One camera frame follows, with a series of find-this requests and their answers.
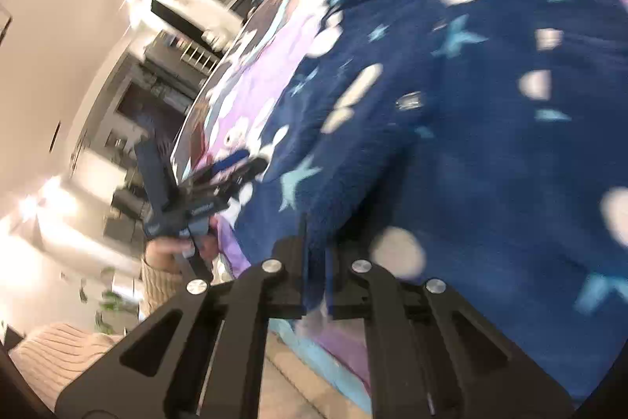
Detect cream knit left sleeve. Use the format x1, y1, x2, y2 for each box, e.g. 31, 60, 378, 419
6, 258, 185, 413

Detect navy fleece star pajama top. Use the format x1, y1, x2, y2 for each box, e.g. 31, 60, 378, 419
232, 0, 628, 405

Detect purple floral bed sheet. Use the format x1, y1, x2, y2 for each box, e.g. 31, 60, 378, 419
171, 0, 628, 390

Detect person's left hand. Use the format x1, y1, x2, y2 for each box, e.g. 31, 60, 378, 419
142, 216, 219, 274

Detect dark patterned bed cover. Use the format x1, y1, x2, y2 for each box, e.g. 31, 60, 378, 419
170, 0, 300, 183

